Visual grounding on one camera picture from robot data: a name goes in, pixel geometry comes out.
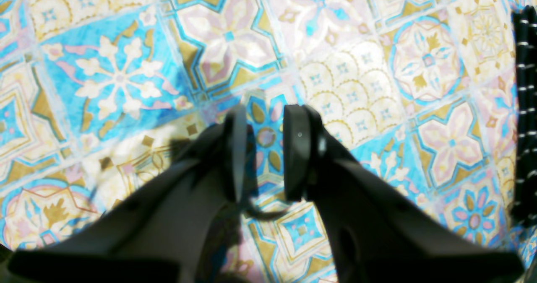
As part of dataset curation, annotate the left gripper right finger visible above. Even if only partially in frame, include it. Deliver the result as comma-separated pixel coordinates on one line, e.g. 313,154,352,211
283,105,524,283

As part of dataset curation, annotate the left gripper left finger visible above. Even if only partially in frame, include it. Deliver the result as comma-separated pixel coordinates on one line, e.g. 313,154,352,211
8,104,249,283

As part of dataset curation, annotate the navy white striped T-shirt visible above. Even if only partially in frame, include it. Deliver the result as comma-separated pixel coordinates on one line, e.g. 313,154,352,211
511,5,536,228

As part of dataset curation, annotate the patterned tile tablecloth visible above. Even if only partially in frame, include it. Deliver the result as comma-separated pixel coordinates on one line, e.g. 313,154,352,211
0,0,536,283

